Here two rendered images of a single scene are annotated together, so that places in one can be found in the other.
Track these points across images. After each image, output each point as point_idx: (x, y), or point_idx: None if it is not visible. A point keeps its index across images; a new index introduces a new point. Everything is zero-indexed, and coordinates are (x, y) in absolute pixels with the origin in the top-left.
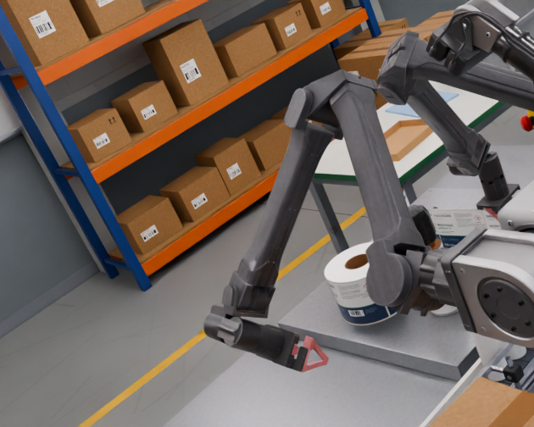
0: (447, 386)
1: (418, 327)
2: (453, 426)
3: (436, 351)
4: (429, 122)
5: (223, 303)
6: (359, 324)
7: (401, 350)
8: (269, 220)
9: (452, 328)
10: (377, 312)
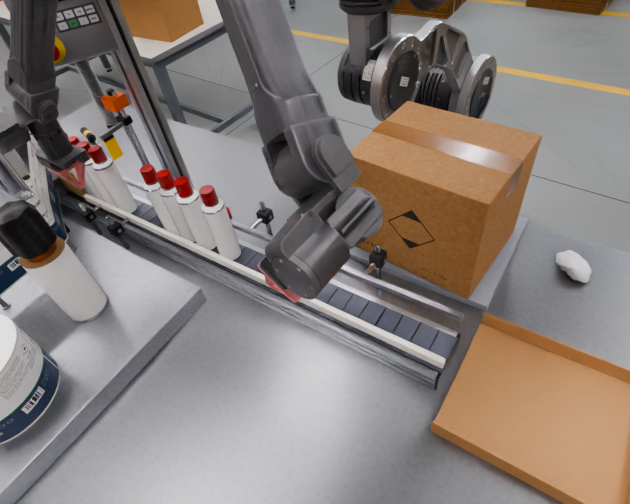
0: (206, 314)
1: (107, 332)
2: (409, 161)
3: (164, 308)
4: (40, 12)
5: (340, 172)
6: (45, 410)
7: (139, 345)
8: (271, 4)
9: (134, 297)
10: (51, 373)
